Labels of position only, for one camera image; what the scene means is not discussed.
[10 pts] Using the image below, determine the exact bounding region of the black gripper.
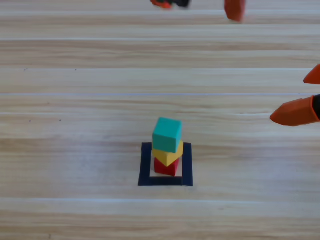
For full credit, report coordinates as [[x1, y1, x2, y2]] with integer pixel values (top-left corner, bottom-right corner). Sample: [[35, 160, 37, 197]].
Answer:
[[269, 64, 320, 127], [149, 0, 247, 22]]

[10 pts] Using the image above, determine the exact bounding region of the green wooden cube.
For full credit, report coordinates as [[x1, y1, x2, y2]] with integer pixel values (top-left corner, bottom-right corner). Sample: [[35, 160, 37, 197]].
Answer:
[[152, 117, 183, 154]]

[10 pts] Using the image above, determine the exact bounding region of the yellow wooden cube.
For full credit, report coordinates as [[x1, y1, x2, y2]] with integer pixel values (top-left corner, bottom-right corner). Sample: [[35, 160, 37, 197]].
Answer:
[[151, 140, 185, 168]]

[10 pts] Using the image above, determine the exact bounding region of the red wooden cube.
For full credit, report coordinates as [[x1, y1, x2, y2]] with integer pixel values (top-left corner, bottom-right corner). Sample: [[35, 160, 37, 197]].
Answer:
[[154, 156, 180, 177]]

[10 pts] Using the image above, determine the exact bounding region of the black tape square outline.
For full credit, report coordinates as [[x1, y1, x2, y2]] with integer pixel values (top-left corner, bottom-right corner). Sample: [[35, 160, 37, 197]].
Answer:
[[138, 142, 194, 187]]

